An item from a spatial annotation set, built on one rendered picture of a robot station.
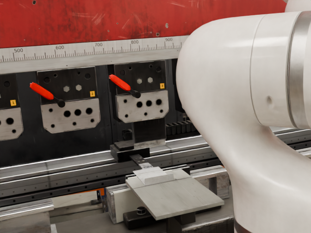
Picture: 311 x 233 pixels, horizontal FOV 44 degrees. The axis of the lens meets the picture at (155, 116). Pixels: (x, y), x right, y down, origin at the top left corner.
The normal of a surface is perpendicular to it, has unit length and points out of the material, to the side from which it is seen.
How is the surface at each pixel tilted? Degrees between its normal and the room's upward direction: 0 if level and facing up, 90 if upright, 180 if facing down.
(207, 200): 0
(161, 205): 0
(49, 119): 90
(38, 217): 90
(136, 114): 90
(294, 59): 72
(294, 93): 104
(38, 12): 90
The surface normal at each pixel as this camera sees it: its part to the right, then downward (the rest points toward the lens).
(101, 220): -0.07, -0.98
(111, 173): 0.34, 0.18
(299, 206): -0.07, -0.12
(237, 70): -0.55, 0.12
